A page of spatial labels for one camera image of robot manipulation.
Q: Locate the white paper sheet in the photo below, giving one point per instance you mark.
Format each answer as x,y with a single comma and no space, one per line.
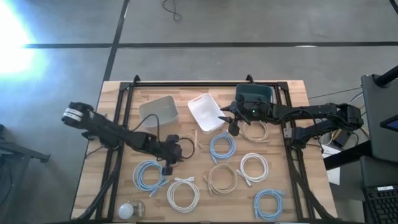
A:
333,175

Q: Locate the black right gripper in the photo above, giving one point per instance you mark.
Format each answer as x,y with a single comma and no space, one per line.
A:
252,113

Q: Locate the black laptop keyboard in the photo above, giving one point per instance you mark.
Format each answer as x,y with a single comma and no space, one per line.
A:
381,205

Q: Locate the teal plastic bin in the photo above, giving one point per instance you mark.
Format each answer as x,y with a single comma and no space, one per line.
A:
255,91

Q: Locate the white light bulb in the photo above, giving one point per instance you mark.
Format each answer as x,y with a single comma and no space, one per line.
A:
125,211

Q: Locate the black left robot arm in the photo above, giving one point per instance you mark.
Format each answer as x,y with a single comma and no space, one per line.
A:
109,129

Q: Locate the small blue-lit screen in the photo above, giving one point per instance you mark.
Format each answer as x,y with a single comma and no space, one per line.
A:
391,124

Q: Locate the black metal rig frame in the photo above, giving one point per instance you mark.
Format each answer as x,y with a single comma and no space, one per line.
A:
186,84

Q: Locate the black power adapter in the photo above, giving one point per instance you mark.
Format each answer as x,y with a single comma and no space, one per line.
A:
342,139

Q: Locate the white plastic bin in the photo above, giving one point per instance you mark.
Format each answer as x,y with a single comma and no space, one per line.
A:
205,113

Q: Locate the grey plastic bin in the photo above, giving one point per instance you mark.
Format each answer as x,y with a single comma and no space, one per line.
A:
163,107

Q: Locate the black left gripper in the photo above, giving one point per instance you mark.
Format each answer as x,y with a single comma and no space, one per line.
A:
172,152

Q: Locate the black pole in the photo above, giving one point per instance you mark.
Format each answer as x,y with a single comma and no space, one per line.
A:
387,77

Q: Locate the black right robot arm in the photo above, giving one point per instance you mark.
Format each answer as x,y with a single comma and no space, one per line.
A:
311,110

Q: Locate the dark grey equipment cabinet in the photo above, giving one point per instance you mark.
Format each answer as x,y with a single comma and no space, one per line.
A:
376,124

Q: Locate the black metal stand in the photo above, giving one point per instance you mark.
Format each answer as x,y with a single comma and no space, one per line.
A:
18,152

